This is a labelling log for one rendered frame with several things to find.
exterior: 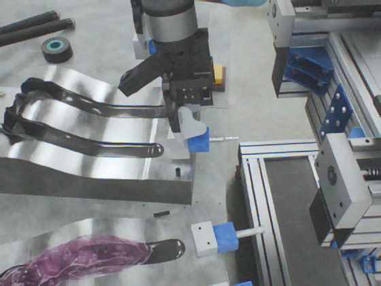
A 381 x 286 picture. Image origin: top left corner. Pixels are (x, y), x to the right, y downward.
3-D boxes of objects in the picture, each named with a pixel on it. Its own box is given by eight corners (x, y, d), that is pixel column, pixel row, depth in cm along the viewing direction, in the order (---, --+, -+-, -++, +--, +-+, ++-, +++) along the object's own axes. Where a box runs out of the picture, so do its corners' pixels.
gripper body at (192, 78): (213, 109, 61) (205, 43, 53) (163, 112, 62) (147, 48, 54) (216, 84, 66) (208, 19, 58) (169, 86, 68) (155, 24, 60)
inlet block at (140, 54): (190, 49, 93) (190, 30, 89) (188, 62, 90) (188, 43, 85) (139, 46, 93) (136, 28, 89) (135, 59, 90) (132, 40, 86)
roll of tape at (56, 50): (75, 60, 106) (72, 50, 103) (47, 67, 104) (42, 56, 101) (70, 43, 111) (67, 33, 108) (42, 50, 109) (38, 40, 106)
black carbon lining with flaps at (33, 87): (172, 111, 84) (169, 79, 76) (162, 168, 74) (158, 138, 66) (22, 103, 85) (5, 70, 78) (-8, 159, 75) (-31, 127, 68)
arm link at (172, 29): (138, 19, 51) (149, -4, 57) (145, 49, 54) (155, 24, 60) (192, 14, 50) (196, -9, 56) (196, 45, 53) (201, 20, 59)
